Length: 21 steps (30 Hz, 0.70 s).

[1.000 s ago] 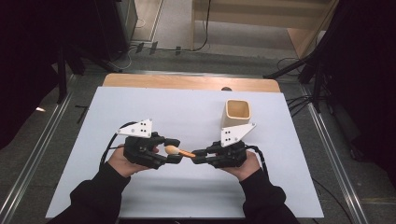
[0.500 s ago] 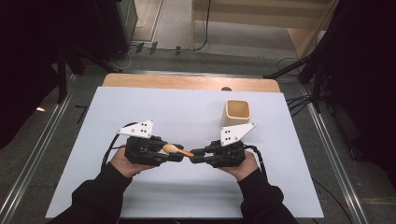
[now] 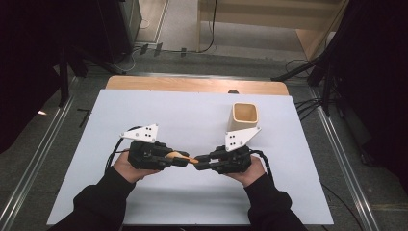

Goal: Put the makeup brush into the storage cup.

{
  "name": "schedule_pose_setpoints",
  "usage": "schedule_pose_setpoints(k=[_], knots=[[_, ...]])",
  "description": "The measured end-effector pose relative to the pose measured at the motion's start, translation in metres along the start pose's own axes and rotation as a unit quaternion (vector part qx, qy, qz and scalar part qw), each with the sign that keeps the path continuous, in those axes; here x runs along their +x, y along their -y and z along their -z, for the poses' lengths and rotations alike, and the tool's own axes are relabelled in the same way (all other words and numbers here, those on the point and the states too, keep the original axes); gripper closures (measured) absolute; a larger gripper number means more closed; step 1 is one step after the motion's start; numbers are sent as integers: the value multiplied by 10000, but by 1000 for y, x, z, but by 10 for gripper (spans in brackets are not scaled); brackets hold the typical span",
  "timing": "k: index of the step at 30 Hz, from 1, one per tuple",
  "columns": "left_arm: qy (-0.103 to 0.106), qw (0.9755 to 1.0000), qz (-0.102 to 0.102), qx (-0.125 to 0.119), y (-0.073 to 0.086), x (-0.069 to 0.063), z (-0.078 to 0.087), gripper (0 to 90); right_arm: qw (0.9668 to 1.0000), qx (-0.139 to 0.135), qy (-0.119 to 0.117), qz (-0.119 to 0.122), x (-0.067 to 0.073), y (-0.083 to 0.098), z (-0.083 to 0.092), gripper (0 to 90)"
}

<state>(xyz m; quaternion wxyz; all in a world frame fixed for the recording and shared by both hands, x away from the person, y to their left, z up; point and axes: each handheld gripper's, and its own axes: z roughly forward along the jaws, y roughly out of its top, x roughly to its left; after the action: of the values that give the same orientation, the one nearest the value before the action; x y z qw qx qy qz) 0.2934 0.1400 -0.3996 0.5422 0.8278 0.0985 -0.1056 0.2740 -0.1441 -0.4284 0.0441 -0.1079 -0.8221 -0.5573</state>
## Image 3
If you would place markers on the light wooden frame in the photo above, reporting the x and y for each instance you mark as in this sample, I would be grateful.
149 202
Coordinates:
256 19

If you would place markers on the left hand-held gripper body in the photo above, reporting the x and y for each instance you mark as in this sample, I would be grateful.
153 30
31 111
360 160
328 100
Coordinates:
144 155

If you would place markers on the cream square ceramic cup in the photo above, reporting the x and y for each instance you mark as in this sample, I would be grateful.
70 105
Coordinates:
245 114

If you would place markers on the metal floor rail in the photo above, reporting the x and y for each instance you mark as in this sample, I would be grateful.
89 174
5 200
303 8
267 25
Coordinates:
346 160
35 154

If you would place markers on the person's left hand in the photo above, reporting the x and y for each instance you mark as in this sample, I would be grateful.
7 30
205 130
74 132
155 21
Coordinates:
123 166

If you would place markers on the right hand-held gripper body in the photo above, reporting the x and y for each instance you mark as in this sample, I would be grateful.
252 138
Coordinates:
235 160

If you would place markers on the black metal stand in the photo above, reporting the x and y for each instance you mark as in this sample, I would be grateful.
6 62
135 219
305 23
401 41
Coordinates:
64 80
327 89

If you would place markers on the dark curtain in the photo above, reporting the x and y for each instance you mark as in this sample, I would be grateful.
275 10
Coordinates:
32 64
375 80

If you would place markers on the person's right hand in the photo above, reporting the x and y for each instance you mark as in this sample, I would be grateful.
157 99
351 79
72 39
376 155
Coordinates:
253 174

